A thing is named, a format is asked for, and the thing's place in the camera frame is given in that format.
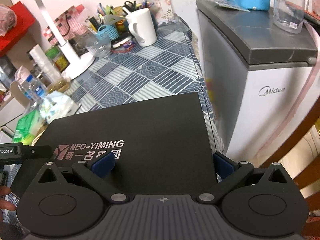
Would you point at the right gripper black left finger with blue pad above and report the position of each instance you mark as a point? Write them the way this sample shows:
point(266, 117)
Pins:
point(93, 174)

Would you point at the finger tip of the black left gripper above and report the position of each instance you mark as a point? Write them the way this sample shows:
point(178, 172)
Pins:
point(36, 152)

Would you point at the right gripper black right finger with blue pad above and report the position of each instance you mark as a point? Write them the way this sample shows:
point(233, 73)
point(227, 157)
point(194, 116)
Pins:
point(232, 174)

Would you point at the black box lid with logo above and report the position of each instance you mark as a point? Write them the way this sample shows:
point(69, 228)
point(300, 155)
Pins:
point(161, 146)

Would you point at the person's left hand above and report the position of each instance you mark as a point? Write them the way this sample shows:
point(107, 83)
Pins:
point(4, 204)

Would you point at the light blue tissue pack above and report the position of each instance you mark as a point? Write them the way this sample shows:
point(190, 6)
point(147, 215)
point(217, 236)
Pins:
point(57, 105)

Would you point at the small water bottle blue label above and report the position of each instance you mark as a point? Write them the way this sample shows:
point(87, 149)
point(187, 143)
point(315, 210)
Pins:
point(31, 86)

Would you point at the wooden chair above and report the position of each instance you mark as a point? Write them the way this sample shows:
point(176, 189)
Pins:
point(300, 156)

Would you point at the white desk lamp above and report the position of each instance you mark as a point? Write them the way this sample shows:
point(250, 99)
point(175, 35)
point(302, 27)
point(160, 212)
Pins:
point(78, 65)

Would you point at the white Midea freezer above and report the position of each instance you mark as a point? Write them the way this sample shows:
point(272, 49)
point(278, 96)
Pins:
point(263, 80)

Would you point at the clear glass bowl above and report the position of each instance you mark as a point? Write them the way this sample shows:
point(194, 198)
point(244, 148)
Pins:
point(98, 48)

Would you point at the patterned blue tablecloth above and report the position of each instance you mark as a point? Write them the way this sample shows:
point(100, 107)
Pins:
point(168, 67)

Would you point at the white mug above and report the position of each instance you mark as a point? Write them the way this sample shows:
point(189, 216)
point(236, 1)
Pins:
point(140, 25)

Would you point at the clear plastic water jug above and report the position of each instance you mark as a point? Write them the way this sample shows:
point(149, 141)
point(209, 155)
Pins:
point(289, 15)

